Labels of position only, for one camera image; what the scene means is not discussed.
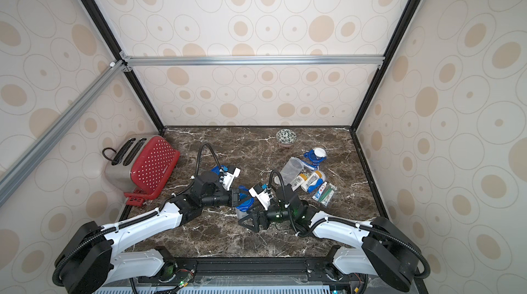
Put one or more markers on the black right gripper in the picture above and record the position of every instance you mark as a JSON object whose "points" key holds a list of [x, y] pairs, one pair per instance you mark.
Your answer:
{"points": [[261, 217]]}

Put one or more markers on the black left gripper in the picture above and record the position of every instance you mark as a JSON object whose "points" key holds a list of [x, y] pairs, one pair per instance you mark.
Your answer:
{"points": [[230, 203]]}

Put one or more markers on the white bottle orange cap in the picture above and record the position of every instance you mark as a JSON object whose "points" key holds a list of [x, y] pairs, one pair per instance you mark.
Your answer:
{"points": [[298, 181]]}

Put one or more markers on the packaged toothbrush kit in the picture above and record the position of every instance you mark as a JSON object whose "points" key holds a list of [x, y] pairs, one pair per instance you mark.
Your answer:
{"points": [[325, 194]]}

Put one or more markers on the white tube orange cap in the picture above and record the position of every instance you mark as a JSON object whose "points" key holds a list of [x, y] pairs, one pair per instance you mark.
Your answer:
{"points": [[313, 181]]}

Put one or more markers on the round white soap disc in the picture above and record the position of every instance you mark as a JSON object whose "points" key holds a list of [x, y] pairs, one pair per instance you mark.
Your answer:
{"points": [[320, 153]]}

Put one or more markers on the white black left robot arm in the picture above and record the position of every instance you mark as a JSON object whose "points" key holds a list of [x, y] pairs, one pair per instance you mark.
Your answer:
{"points": [[131, 232]]}

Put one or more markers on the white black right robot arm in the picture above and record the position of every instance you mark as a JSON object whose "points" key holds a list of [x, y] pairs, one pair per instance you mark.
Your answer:
{"points": [[362, 232]]}

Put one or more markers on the red polka dot toaster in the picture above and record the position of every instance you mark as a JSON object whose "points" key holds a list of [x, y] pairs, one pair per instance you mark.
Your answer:
{"points": [[143, 164]]}

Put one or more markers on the red plastic rack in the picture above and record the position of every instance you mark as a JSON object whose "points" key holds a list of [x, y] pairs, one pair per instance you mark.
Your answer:
{"points": [[135, 198]]}

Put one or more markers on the silver aluminium crossbar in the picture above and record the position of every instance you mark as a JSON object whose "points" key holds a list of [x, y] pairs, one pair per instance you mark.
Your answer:
{"points": [[274, 60]]}

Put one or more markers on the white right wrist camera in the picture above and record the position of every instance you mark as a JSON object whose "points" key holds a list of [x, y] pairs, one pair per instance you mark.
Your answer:
{"points": [[263, 194]]}

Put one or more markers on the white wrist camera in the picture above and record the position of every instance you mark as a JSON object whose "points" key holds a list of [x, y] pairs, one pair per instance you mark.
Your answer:
{"points": [[227, 176], [263, 194]]}

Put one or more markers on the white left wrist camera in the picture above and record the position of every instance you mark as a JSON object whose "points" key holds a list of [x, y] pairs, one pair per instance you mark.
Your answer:
{"points": [[227, 176]]}

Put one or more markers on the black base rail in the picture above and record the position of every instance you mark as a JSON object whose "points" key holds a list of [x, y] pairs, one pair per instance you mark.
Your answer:
{"points": [[159, 265]]}

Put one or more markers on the silver aluminium left rail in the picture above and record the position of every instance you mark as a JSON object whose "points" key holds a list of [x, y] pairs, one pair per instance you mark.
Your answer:
{"points": [[22, 168]]}

